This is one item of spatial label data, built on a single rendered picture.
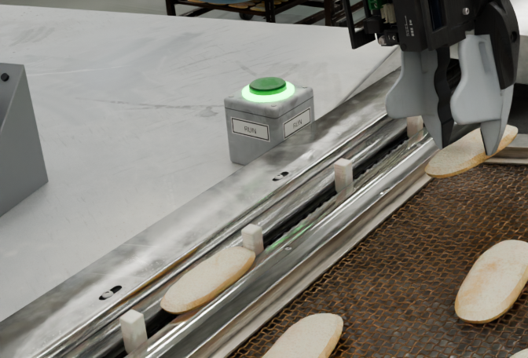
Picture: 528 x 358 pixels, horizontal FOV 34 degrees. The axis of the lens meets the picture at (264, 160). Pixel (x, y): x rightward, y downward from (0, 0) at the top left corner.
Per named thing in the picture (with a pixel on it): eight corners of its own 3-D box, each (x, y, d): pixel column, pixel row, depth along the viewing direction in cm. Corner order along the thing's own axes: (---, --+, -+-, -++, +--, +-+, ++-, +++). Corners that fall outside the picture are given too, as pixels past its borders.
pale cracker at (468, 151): (489, 127, 71) (487, 115, 70) (530, 131, 68) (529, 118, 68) (412, 175, 65) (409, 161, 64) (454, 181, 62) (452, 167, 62)
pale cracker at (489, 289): (490, 243, 60) (488, 228, 60) (547, 246, 58) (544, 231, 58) (441, 321, 53) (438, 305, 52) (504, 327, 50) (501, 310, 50)
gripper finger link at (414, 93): (375, 162, 67) (368, 47, 63) (423, 133, 70) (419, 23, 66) (408, 173, 64) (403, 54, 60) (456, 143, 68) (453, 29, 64)
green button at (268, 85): (265, 88, 95) (263, 74, 94) (295, 93, 93) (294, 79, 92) (242, 100, 92) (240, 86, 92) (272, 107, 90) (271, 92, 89)
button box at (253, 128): (271, 162, 102) (263, 73, 97) (328, 177, 98) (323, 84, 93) (226, 191, 96) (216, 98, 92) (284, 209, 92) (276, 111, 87)
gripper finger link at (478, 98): (450, 179, 62) (413, 54, 60) (497, 147, 65) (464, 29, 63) (486, 178, 59) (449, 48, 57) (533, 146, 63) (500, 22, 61)
